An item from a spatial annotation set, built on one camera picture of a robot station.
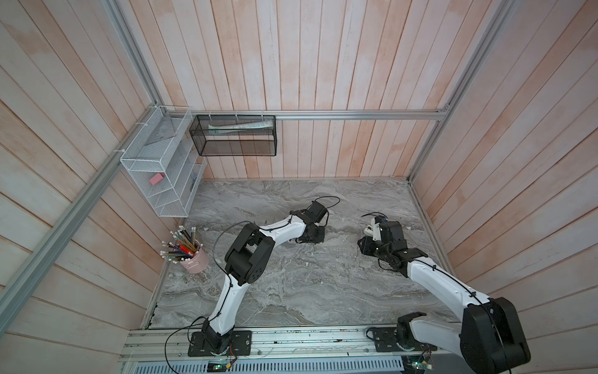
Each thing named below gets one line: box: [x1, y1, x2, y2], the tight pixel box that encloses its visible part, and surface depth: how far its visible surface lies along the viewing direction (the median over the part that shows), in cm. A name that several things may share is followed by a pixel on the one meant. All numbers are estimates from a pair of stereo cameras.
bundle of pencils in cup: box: [159, 225, 203, 264], surface depth 83 cm
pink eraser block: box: [148, 172, 166, 186], surface depth 84 cm
